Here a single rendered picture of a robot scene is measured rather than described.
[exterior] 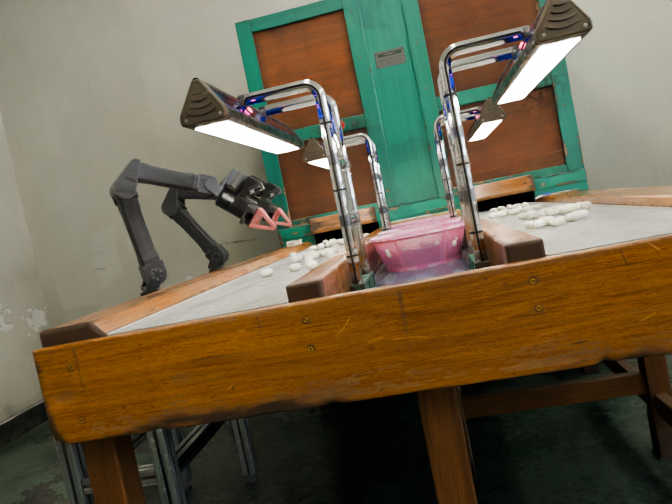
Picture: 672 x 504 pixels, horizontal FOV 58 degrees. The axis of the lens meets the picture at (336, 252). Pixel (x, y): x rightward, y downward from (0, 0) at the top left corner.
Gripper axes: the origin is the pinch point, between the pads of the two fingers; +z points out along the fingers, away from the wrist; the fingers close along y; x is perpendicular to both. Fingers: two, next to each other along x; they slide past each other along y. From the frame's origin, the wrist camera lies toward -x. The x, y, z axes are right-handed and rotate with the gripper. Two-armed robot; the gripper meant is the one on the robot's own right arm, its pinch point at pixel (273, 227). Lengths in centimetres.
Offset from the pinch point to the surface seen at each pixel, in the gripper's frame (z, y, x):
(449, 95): 32, -70, -49
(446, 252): 49, -27, -21
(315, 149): -0.8, 5.9, -27.6
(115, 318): 1, -91, 12
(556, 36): 42, -91, -60
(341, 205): 24, -70, -22
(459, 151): 38, -69, -41
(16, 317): -136, 133, 143
